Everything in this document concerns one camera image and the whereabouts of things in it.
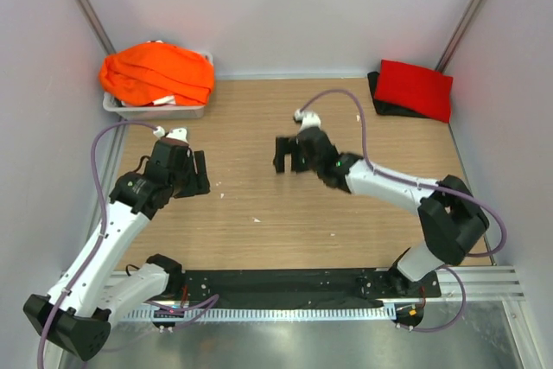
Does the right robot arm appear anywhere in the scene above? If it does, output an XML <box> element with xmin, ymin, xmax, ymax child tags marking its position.
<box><xmin>273</xmin><ymin>127</ymin><xmax>489</xmax><ymax>296</ymax></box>

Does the purple cable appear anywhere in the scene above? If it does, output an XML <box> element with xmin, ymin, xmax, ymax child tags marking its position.
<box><xmin>36</xmin><ymin>119</ymin><xmax>219</xmax><ymax>369</ymax></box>
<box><xmin>300</xmin><ymin>88</ymin><xmax>507</xmax><ymax>334</ymax></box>

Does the white plastic basket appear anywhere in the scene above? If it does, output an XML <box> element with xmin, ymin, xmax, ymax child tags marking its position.
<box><xmin>101</xmin><ymin>51</ymin><xmax>215</xmax><ymax>121</ymax></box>

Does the red t-shirt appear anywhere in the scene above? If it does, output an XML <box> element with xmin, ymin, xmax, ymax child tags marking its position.
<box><xmin>376</xmin><ymin>60</ymin><xmax>454</xmax><ymax>124</ymax></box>

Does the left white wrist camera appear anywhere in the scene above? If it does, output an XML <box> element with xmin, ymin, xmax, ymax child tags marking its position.
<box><xmin>153</xmin><ymin>126</ymin><xmax>188</xmax><ymax>145</ymax></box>

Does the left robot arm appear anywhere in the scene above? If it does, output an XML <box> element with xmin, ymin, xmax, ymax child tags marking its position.
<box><xmin>23</xmin><ymin>137</ymin><xmax>210</xmax><ymax>361</ymax></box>

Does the right corner post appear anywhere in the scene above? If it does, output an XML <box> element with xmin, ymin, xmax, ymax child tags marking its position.
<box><xmin>435</xmin><ymin>0</ymin><xmax>486</xmax><ymax>73</ymax></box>

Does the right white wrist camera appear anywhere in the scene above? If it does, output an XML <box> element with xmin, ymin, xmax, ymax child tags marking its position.
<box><xmin>293</xmin><ymin>109</ymin><xmax>321</xmax><ymax>131</ymax></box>

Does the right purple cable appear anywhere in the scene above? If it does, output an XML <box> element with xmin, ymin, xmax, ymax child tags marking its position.
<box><xmin>300</xmin><ymin>88</ymin><xmax>507</xmax><ymax>334</ymax></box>

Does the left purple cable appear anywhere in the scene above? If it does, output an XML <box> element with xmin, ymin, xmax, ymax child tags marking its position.
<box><xmin>36</xmin><ymin>119</ymin><xmax>219</xmax><ymax>369</ymax></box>

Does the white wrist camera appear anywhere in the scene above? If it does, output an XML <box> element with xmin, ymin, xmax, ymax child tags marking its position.
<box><xmin>153</xmin><ymin>126</ymin><xmax>188</xmax><ymax>145</ymax></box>
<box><xmin>293</xmin><ymin>109</ymin><xmax>321</xmax><ymax>131</ymax></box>

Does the orange t-shirt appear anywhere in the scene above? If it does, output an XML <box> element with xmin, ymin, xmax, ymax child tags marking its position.
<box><xmin>98</xmin><ymin>41</ymin><xmax>216</xmax><ymax>107</ymax></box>

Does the folded black t-shirt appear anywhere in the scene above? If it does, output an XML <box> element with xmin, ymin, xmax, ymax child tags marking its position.
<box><xmin>367</xmin><ymin>71</ymin><xmax>426</xmax><ymax>118</ymax></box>

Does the white red garment in basket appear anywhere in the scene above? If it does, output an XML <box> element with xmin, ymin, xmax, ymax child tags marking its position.
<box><xmin>121</xmin><ymin>96</ymin><xmax>176</xmax><ymax>107</ymax></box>

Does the slotted cable duct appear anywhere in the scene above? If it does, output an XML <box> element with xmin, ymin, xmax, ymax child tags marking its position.
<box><xmin>122</xmin><ymin>303</ymin><xmax>397</xmax><ymax>323</ymax></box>

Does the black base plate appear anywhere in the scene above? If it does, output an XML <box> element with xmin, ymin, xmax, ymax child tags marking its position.
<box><xmin>182</xmin><ymin>268</ymin><xmax>442</xmax><ymax>310</ymax></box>

